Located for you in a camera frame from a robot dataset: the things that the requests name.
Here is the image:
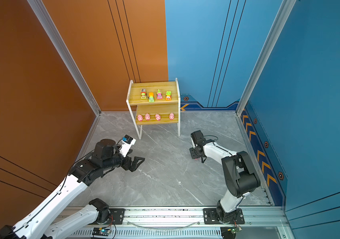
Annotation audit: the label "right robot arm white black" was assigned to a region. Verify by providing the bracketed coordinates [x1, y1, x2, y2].
[189, 130, 261, 225]

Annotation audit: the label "yellow multicolour toy car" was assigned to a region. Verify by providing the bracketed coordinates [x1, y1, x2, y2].
[141, 88, 147, 99]

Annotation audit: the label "pink purple toy car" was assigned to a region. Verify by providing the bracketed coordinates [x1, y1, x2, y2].
[157, 89, 163, 100]

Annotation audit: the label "green circuit board left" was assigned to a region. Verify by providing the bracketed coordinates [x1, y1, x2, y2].
[92, 227, 113, 238]

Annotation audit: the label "aluminium corner post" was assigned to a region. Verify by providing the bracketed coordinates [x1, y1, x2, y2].
[236, 0, 296, 117]
[27, 0, 102, 116]

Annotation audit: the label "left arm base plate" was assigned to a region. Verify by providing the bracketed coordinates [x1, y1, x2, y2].
[90, 208, 125, 226]

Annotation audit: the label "white frame wooden shelf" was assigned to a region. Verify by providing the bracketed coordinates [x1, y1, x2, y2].
[126, 79, 181, 139]

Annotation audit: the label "orange green toy car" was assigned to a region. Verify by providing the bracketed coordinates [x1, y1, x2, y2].
[149, 92, 155, 103]

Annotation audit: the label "aluminium corner post left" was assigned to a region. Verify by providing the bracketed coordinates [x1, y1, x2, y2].
[27, 0, 102, 116]

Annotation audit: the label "circuit board right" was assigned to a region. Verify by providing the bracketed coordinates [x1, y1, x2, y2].
[220, 225, 242, 239]

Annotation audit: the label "aluminium corner post right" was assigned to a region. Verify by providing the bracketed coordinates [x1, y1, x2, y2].
[236, 0, 296, 117]

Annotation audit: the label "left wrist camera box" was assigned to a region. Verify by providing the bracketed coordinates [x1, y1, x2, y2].
[118, 134, 136, 157]

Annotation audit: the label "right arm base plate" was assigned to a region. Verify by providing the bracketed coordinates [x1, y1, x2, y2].
[203, 207, 245, 225]

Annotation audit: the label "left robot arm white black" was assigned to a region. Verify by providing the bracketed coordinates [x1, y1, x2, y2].
[0, 135, 145, 239]

